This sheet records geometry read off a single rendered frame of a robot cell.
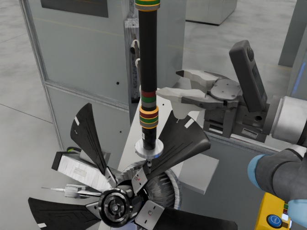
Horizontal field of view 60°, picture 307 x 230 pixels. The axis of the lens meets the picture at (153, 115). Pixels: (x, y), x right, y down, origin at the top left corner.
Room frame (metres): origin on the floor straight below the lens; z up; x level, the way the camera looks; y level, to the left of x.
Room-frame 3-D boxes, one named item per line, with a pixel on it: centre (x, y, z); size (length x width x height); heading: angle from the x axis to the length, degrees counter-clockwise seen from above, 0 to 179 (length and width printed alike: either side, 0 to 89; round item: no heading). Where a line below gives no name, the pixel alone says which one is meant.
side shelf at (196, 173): (1.03, -0.15, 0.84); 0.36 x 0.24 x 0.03; 62
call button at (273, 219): (0.54, -0.43, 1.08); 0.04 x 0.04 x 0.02
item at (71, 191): (0.66, 0.31, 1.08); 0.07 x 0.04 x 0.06; 72
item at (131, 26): (1.11, 0.08, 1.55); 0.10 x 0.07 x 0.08; 7
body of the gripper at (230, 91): (0.40, -0.16, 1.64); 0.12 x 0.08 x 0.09; 62
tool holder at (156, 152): (0.50, 0.01, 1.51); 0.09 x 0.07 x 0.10; 7
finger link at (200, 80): (0.49, -0.09, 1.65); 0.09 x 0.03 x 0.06; 40
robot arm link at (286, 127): (0.37, -0.23, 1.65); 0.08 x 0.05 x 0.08; 152
